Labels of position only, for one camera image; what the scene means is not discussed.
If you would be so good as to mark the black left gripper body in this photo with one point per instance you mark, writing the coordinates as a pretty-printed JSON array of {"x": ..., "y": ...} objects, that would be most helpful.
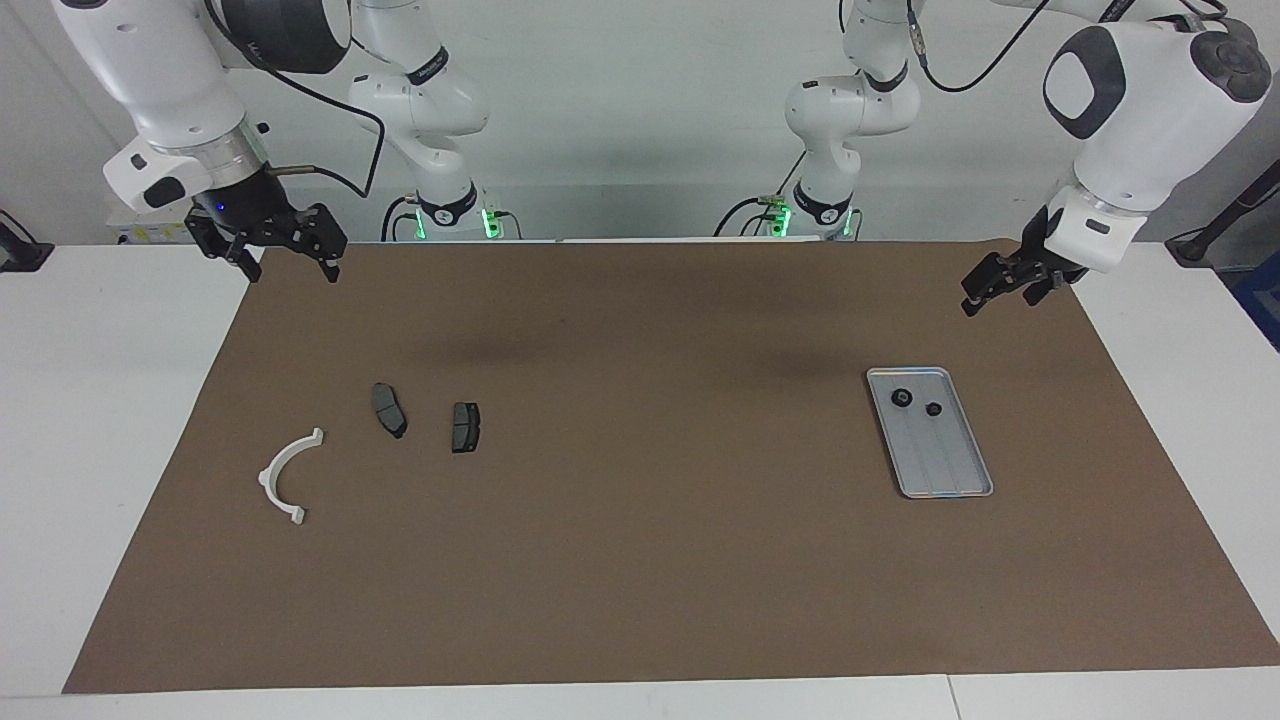
[{"x": 1035, "y": 262}]

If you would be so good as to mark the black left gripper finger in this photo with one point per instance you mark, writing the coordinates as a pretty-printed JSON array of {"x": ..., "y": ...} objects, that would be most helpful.
[
  {"x": 1040, "y": 292},
  {"x": 982, "y": 282}
]

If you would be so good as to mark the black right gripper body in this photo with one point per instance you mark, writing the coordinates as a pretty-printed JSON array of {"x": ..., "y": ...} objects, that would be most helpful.
[{"x": 255, "y": 210}]

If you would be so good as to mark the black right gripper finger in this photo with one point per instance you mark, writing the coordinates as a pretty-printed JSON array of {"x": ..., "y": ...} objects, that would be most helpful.
[
  {"x": 331, "y": 268},
  {"x": 245, "y": 262}
]

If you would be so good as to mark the large black bearing gear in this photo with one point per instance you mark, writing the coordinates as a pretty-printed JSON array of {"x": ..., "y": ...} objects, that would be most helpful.
[{"x": 900, "y": 396}]

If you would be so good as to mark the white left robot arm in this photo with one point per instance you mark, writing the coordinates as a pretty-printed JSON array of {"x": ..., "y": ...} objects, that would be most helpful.
[{"x": 1150, "y": 110}]

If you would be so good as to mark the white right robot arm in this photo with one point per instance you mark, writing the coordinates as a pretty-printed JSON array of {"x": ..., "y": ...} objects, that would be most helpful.
[{"x": 150, "y": 70}]

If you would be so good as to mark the silver metal tray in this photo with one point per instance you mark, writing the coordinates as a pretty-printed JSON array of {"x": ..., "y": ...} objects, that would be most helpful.
[{"x": 945, "y": 460}]

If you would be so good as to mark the white background box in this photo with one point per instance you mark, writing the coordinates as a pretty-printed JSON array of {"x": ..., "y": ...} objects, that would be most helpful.
[{"x": 150, "y": 235}]

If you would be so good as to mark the dark curved brake pad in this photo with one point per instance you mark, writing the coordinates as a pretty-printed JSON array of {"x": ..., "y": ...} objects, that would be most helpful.
[{"x": 388, "y": 410}]

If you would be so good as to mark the black angled stand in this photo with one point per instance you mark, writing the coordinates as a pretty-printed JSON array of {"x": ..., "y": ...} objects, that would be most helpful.
[{"x": 1195, "y": 245}]

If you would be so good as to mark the dark rectangular brake pad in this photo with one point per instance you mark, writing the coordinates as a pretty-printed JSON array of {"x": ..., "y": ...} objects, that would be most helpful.
[{"x": 465, "y": 428}]

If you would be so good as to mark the black table clamp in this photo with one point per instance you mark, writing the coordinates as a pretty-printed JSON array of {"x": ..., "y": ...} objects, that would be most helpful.
[{"x": 20, "y": 255}]

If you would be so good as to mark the blue box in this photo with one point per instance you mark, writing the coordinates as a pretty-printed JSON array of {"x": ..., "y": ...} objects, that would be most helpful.
[{"x": 1265, "y": 300}]

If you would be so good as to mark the brown table mat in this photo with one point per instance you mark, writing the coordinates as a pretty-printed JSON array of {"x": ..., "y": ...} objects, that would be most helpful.
[{"x": 640, "y": 560}]

